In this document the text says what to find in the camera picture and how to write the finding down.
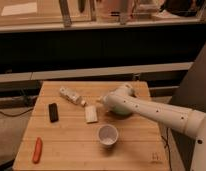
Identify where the white sponge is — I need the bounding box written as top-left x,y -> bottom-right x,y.
85,105 -> 98,123

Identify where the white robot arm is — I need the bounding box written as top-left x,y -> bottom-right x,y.
99,83 -> 206,171

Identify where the green ceramic bowl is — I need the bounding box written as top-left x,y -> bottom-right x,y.
108,101 -> 132,116

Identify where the white paper cup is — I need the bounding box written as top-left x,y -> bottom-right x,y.
97,124 -> 119,148

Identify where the black rectangular block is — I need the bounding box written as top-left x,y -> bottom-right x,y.
48,103 -> 59,122

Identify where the orange carrot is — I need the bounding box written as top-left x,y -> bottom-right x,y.
32,137 -> 42,163

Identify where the black cable beside table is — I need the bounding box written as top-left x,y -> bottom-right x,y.
161,126 -> 173,171

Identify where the black floor cable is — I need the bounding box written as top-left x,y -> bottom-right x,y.
0,105 -> 34,118

